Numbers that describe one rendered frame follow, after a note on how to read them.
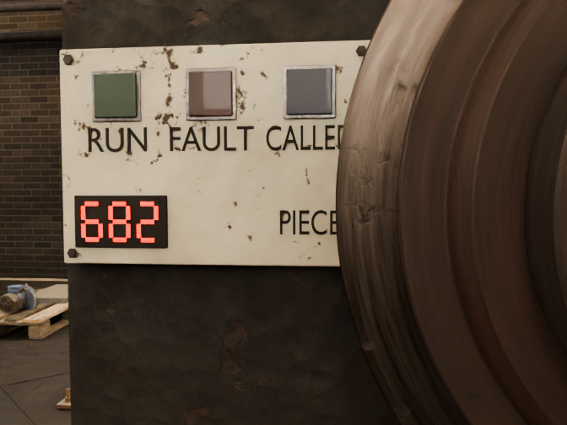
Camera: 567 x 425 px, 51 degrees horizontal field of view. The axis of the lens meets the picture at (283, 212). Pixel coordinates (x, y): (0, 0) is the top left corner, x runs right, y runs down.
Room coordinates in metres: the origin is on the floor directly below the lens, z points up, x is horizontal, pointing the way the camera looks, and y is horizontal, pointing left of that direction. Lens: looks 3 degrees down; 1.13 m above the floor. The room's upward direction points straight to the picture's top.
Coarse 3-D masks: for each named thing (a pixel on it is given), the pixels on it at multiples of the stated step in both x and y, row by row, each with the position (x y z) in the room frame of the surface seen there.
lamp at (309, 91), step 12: (288, 72) 0.48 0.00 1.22; (300, 72) 0.48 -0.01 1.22; (312, 72) 0.48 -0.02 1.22; (324, 72) 0.48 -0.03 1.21; (288, 84) 0.48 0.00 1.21; (300, 84) 0.48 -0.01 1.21; (312, 84) 0.48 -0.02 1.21; (324, 84) 0.48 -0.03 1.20; (288, 96) 0.48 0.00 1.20; (300, 96) 0.48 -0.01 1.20; (312, 96) 0.48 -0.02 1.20; (324, 96) 0.48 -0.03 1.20; (288, 108) 0.48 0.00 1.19; (300, 108) 0.48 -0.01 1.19; (312, 108) 0.48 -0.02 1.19; (324, 108) 0.48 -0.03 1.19
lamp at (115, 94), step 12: (96, 84) 0.50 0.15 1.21; (108, 84) 0.50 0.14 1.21; (120, 84) 0.50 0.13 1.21; (132, 84) 0.49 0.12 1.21; (96, 96) 0.50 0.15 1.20; (108, 96) 0.50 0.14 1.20; (120, 96) 0.50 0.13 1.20; (132, 96) 0.49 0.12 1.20; (96, 108) 0.50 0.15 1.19; (108, 108) 0.50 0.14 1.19; (120, 108) 0.50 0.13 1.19; (132, 108) 0.49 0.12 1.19
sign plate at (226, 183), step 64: (64, 64) 0.51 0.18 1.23; (128, 64) 0.50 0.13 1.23; (192, 64) 0.49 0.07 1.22; (256, 64) 0.49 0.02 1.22; (320, 64) 0.48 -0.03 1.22; (64, 128) 0.51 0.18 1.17; (128, 128) 0.50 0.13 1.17; (192, 128) 0.49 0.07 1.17; (256, 128) 0.49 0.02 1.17; (320, 128) 0.48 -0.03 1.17; (64, 192) 0.51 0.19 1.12; (128, 192) 0.50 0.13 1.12; (192, 192) 0.49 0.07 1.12; (256, 192) 0.49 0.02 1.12; (320, 192) 0.48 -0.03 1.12; (64, 256) 0.51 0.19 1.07; (128, 256) 0.50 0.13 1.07; (192, 256) 0.49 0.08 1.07; (256, 256) 0.49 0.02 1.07; (320, 256) 0.48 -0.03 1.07
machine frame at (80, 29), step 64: (64, 0) 0.53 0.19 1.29; (128, 0) 0.52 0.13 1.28; (192, 0) 0.51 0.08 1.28; (256, 0) 0.51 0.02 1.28; (320, 0) 0.50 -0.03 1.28; (384, 0) 0.49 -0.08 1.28; (128, 320) 0.52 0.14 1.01; (192, 320) 0.51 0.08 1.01; (256, 320) 0.51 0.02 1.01; (320, 320) 0.50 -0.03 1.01; (128, 384) 0.52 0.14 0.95; (192, 384) 0.51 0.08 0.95; (256, 384) 0.51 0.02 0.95; (320, 384) 0.50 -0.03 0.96
